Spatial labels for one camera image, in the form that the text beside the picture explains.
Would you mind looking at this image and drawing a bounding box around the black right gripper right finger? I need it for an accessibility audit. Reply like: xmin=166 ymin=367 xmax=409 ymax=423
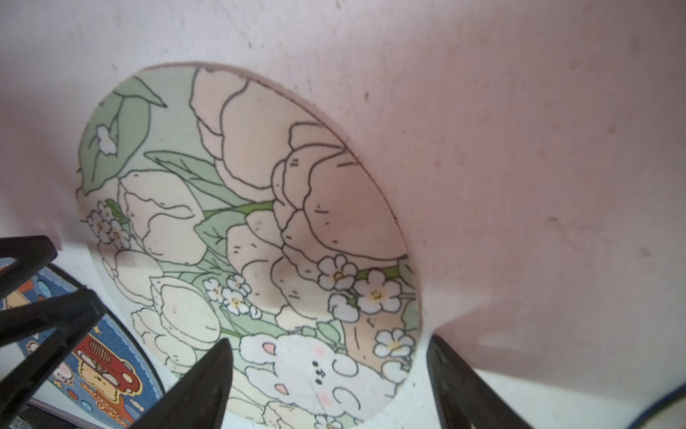
xmin=427 ymin=335 xmax=532 ymax=429

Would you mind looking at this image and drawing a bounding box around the beige white dog coaster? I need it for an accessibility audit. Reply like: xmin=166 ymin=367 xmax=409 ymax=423
xmin=627 ymin=384 xmax=685 ymax=429

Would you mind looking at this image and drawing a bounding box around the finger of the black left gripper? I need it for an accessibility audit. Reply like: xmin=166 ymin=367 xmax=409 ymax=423
xmin=1 ymin=290 xmax=106 ymax=428
xmin=1 ymin=235 xmax=57 ymax=300

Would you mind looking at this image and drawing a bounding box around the green floral bunny coaster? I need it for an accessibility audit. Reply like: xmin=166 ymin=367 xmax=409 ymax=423
xmin=76 ymin=65 xmax=420 ymax=428

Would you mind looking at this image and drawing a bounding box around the blue toast cartoon coaster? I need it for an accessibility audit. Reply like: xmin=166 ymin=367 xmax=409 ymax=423
xmin=1 ymin=264 xmax=165 ymax=428

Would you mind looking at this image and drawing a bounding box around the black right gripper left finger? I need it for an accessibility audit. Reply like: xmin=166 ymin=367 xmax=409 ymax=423
xmin=133 ymin=339 xmax=233 ymax=429

